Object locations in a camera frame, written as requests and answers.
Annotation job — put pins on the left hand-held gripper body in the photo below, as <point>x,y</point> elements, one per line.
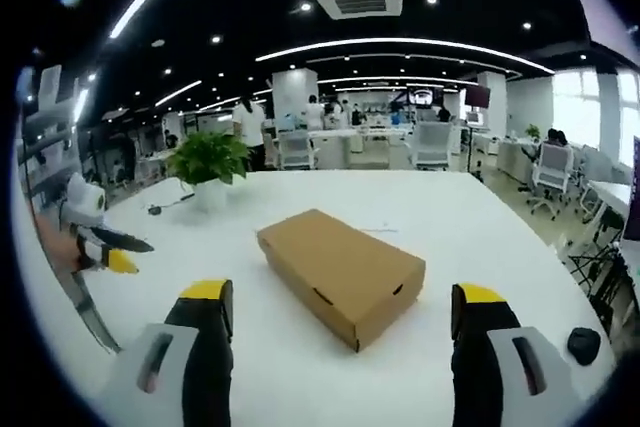
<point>85,202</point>

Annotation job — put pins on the dark red monitor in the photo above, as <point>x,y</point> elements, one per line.
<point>478,97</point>

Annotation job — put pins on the small black object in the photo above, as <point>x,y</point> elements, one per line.
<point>583,345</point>

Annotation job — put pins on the white mesh office chair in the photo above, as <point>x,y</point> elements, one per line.
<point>552,172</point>
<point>296,149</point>
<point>432,144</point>

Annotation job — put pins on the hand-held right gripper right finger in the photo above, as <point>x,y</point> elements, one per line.
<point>515,377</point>

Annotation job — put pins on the small green plant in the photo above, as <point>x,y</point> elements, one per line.
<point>533,131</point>

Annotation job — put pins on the green potted plant white pot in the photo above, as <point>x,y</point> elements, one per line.
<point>210,157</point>

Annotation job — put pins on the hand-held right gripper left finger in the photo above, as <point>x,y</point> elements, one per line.
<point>165,377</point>

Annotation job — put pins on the brown cardboard shoe box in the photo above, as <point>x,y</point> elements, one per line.
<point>340,267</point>

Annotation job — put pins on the wall screen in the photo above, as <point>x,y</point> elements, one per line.
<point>425,97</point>

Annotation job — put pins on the white office desk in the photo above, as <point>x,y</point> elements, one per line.
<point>612,194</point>

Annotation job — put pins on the long curved ceiling light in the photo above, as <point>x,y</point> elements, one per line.
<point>400,43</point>

